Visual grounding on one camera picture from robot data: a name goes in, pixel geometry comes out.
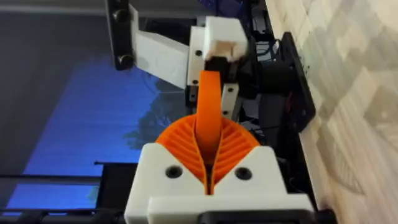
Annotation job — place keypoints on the blue lit screen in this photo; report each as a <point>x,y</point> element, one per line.
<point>90,124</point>

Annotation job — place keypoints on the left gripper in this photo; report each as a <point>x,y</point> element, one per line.
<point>161,59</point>

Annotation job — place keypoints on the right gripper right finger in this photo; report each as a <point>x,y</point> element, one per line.
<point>255,171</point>

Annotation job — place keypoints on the black rail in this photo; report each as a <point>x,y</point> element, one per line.
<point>306,180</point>

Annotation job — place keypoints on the black upright wrist plate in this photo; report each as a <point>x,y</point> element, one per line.
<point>119,34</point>

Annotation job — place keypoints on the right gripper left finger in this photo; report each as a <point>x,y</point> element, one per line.
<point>155,174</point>

